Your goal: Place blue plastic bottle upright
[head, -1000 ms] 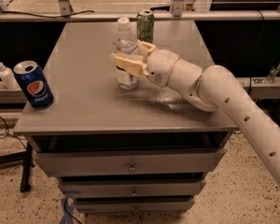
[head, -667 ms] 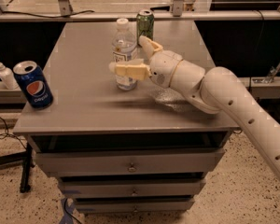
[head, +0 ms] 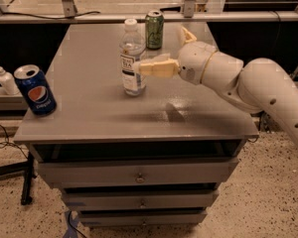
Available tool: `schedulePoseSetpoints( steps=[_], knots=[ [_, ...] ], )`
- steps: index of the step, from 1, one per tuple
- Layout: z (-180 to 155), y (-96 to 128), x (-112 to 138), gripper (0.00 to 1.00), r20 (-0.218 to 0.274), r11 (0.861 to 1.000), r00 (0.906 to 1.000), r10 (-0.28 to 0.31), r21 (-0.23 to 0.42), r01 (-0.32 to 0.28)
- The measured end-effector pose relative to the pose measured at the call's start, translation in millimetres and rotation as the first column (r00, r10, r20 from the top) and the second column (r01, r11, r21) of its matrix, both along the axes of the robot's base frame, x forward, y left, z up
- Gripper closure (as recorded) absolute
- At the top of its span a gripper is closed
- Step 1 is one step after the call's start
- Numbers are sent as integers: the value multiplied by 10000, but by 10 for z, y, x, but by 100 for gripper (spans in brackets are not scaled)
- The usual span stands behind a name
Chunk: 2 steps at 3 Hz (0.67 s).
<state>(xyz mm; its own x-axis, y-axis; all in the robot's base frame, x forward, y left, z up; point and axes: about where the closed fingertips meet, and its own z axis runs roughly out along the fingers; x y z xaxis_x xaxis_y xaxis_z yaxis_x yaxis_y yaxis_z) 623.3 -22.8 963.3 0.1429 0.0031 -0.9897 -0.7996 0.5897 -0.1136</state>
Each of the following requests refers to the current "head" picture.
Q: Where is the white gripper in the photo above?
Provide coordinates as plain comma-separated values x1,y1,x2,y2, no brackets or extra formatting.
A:
132,27,218,85

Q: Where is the clear plastic water bottle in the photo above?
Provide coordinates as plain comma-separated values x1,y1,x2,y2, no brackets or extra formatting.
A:
119,19,146,96

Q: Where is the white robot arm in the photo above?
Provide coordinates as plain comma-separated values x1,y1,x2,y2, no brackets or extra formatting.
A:
132,27,298,149

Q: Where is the white pump dispenser bottle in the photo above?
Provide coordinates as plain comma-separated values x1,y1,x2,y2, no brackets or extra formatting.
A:
0,66,19,95

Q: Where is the green soda can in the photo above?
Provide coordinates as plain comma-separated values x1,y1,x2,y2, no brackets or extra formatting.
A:
145,10,164,50

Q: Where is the grey drawer cabinet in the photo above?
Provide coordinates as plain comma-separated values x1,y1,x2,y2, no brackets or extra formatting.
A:
15,24,257,215

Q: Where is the top grey drawer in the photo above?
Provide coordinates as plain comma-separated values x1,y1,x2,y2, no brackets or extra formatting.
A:
38,158,238,187

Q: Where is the grey drawer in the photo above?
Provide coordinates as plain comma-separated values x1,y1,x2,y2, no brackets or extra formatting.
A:
78,210,207,226
38,158,238,187
62,189,219,211

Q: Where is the blue pepsi can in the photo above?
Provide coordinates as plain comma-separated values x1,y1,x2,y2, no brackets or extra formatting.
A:
14,64,57,116

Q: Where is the middle grey drawer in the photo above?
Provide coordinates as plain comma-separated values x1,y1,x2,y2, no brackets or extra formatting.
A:
62,189,219,211

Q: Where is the black stand leg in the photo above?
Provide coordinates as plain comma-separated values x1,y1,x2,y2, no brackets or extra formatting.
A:
0,153,36,205

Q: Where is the bottom grey drawer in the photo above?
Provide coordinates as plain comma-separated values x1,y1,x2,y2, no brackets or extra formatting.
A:
78,210,207,226

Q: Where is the metal frame rail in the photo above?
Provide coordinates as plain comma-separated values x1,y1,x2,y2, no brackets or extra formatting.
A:
0,0,298,23

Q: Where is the black cable on rail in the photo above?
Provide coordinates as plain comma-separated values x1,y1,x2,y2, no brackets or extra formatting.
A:
2,9,102,20

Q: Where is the black floor cable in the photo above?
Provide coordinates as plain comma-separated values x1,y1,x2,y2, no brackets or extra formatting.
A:
0,116,30,169

